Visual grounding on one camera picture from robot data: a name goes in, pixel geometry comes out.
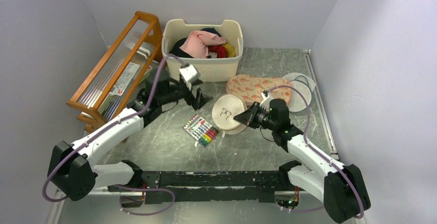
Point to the yellow garment in basket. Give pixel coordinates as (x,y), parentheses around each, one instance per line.
(230,51)

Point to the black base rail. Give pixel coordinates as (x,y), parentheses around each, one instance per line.
(264,186)

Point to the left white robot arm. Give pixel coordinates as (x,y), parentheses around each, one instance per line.
(74,167)

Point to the papers on shelf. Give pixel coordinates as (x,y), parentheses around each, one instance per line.
(132,69)

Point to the dark navy garment in basket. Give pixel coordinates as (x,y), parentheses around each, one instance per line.
(181,48)

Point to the white mesh laundry bag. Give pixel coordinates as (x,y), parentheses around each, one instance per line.
(304,85)

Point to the cream plastic laundry basket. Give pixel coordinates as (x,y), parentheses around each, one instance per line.
(214,69)

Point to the aluminium frame rail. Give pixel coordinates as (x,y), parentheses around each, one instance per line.
(74,193)

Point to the marker pen pack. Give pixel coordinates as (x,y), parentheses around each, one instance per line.
(201,130)

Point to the red garment in basket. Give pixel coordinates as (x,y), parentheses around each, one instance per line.
(219,51)

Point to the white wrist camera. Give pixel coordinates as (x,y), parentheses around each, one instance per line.
(189,75)
(266,99)

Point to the orange wooden shelf rack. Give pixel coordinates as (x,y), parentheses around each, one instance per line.
(92,98)

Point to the floral pink laundry bag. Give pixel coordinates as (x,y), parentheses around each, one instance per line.
(250,88)

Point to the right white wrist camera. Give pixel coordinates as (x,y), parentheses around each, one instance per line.
(266,99)

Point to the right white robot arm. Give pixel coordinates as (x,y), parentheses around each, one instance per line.
(340,188)

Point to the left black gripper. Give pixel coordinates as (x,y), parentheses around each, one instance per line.
(199,101)

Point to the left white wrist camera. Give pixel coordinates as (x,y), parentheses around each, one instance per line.
(189,75)

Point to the beige mesh laundry bag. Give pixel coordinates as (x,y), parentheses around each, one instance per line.
(224,110)

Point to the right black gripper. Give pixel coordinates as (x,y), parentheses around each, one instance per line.
(249,116)

